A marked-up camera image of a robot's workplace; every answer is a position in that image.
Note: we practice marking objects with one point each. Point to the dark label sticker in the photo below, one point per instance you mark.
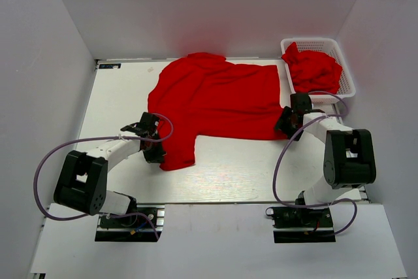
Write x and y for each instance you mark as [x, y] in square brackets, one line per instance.
[110, 66]

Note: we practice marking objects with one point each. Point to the red t shirt in basket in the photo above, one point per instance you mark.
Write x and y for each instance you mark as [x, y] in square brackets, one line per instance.
[312, 71]

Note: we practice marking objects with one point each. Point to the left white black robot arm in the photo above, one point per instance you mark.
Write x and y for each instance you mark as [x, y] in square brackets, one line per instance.
[82, 183]

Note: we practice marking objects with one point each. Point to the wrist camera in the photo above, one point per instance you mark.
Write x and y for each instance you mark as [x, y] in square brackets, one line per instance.
[301, 104]
[145, 128]

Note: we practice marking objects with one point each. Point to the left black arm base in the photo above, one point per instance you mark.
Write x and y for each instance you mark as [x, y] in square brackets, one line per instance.
[133, 228]

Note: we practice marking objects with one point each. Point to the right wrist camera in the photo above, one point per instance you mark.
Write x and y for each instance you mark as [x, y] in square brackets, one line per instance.
[301, 104]

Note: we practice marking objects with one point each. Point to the red t shirt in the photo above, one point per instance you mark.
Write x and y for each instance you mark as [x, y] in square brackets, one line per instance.
[312, 71]
[204, 94]

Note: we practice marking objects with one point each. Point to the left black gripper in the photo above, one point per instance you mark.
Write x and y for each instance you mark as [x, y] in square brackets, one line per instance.
[157, 157]

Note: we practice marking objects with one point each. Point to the white plastic basket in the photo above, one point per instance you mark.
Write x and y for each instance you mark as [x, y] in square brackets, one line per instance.
[330, 47]

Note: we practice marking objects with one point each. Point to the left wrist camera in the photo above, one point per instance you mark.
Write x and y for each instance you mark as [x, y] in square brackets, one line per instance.
[145, 128]

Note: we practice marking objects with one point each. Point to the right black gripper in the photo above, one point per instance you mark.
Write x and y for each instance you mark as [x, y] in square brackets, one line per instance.
[281, 123]

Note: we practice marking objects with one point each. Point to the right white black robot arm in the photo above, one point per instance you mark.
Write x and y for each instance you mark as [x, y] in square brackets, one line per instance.
[348, 163]

